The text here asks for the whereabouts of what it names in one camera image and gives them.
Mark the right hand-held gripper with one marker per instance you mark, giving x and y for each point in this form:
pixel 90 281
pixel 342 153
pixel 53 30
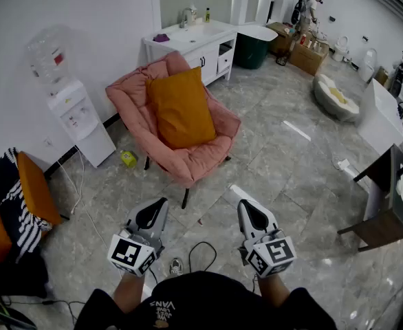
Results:
pixel 273 256

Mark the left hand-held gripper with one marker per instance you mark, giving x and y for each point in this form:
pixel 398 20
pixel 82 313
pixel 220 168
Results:
pixel 132 254

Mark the orange fabric pillowcase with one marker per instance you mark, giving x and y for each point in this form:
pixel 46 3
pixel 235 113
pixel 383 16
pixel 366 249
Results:
pixel 182 108

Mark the person's left forearm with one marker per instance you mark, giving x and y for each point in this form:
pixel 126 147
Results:
pixel 129 294

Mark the person's right forearm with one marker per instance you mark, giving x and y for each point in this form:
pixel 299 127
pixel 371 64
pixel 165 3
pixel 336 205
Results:
pixel 273 291

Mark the grey bean bag cushion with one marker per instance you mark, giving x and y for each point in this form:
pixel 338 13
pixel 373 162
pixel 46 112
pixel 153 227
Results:
pixel 335 98

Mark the person's grey shoe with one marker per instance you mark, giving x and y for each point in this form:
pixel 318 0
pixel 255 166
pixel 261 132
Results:
pixel 176 266

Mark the yellow-green carton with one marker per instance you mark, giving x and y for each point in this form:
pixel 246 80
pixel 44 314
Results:
pixel 129 159

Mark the pink padded armchair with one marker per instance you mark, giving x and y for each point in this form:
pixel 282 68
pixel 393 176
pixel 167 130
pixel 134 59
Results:
pixel 201 160

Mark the person's black t-shirt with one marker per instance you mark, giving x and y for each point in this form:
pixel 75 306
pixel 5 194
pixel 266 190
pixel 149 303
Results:
pixel 205 304

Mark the white power strip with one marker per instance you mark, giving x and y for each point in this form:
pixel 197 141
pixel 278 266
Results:
pixel 343 164

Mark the white water dispenser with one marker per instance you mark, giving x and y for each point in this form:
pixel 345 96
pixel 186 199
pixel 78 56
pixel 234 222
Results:
pixel 88 129

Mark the dark wooden stand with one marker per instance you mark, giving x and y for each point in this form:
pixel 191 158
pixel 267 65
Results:
pixel 383 229

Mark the orange chair with striped blanket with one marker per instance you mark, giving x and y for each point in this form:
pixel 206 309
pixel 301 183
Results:
pixel 12 201

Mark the white block table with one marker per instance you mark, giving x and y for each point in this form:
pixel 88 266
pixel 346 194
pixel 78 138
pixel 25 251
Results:
pixel 382 119

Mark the black mesh wastebasket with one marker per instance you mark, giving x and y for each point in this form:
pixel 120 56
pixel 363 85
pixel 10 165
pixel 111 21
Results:
pixel 282 60

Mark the large cardboard box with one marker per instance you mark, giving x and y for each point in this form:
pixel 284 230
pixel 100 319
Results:
pixel 306 60

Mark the dark green tub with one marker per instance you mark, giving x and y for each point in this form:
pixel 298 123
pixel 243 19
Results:
pixel 253 52

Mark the white vanity cabinet with sink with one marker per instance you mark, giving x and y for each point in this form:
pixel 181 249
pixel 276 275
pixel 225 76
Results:
pixel 208 57

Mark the purple cloth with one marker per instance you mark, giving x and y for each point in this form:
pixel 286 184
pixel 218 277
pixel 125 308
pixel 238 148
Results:
pixel 161 38

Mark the low cardboard box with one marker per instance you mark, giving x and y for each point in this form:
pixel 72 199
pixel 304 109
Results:
pixel 279 40

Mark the red bottle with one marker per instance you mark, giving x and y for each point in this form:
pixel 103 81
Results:
pixel 303 40

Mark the clear water dispenser bottle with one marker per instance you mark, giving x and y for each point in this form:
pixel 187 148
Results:
pixel 48 55

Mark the white toilet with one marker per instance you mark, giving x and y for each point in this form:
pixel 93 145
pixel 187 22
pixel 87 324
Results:
pixel 340 48

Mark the chrome faucet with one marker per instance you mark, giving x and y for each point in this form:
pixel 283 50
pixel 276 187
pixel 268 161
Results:
pixel 184 17

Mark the pale soap bottle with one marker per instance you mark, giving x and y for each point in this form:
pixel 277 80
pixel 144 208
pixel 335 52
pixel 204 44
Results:
pixel 192 15

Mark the small yellow bottle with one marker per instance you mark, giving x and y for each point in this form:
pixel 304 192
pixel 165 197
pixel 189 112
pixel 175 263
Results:
pixel 207 15

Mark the white wall socket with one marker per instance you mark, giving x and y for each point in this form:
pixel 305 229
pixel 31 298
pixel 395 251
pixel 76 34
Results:
pixel 48 142

